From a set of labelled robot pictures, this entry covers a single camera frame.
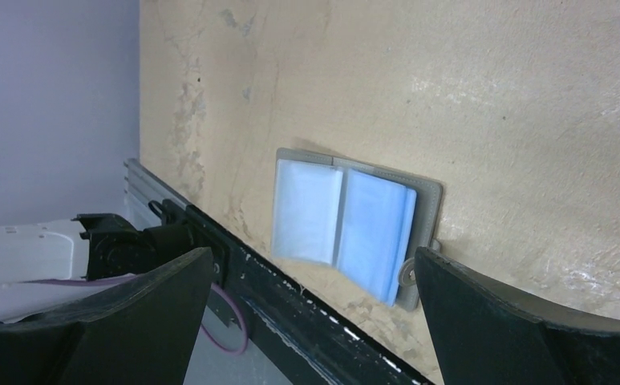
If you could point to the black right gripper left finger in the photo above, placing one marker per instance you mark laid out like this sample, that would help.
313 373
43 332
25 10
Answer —
142 331

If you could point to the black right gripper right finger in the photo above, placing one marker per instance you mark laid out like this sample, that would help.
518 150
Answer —
487 332

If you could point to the grey leather card holder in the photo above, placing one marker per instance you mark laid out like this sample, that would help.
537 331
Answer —
360 219

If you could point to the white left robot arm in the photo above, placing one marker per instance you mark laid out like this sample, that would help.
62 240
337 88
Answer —
89 250

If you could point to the aluminium frame rail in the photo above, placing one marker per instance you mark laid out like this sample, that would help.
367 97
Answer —
142 186

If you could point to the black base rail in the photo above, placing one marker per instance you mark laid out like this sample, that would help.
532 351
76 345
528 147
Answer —
306 339

